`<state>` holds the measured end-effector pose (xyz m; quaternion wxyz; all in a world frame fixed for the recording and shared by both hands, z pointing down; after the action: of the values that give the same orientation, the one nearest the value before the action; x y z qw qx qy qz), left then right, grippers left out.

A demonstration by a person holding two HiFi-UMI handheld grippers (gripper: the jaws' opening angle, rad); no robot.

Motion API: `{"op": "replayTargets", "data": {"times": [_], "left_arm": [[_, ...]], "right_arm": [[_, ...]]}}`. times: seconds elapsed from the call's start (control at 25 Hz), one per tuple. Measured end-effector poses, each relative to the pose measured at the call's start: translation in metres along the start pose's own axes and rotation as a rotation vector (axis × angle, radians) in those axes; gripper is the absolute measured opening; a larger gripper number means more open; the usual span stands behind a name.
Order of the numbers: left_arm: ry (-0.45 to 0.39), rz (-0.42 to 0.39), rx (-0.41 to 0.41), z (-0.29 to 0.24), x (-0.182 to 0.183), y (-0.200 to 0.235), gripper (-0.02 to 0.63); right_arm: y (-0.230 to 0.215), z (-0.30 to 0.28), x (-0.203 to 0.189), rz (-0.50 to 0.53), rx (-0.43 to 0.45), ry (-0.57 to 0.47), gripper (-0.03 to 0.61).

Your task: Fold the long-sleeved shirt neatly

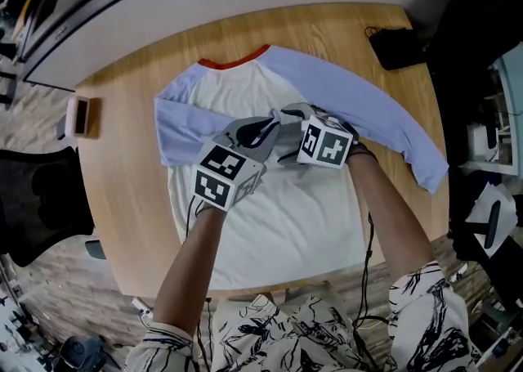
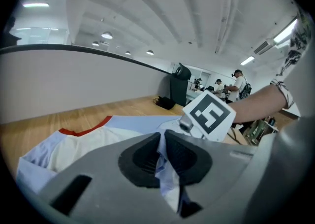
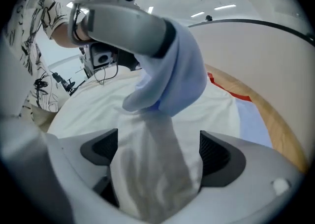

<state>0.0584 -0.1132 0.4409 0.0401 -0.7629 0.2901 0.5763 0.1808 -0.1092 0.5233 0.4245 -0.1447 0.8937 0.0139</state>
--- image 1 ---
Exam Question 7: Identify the black pouch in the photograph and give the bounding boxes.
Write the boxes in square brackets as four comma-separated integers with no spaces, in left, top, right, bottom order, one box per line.
[365,26,430,72]

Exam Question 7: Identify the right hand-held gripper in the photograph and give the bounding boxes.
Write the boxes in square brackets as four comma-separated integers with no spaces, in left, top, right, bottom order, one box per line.
[276,102,360,170]

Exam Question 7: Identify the person's right forearm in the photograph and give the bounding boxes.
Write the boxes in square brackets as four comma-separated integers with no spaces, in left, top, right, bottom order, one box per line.
[346,153,436,285]

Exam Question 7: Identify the person's left forearm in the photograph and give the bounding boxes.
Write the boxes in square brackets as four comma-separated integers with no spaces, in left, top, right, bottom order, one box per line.
[153,202,230,338]

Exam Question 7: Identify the small white digital clock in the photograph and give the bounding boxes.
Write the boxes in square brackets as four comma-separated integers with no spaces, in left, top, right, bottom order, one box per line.
[65,95,93,139]

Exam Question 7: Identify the white shirt with lavender sleeves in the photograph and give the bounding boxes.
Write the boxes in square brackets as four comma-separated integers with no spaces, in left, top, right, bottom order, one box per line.
[154,43,449,292]

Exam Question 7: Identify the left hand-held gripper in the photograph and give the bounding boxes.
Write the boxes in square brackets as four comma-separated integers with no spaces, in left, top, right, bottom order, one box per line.
[193,115,284,213]

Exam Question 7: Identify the light blue desk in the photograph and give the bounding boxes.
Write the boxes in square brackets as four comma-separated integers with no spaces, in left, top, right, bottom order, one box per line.
[496,53,523,177]

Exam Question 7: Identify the black mesh office chair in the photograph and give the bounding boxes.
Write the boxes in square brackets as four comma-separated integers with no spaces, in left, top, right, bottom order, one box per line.
[410,0,523,126]
[0,148,108,268]

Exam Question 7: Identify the white paper sheet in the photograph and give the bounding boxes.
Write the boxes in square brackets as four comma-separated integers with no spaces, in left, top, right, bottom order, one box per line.
[465,182,520,259]

